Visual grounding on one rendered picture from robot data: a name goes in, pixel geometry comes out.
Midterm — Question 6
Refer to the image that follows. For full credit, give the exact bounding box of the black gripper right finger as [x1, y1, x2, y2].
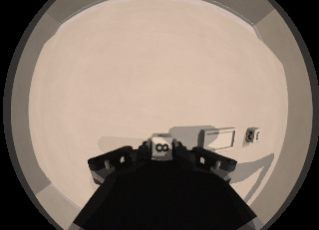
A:
[171, 138, 237, 183]

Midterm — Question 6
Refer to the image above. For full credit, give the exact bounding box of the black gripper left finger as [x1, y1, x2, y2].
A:
[88, 138, 154, 185]

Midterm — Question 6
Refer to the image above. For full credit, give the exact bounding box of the small beige cube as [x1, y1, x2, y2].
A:
[152, 133, 172, 156]
[246, 127, 261, 143]

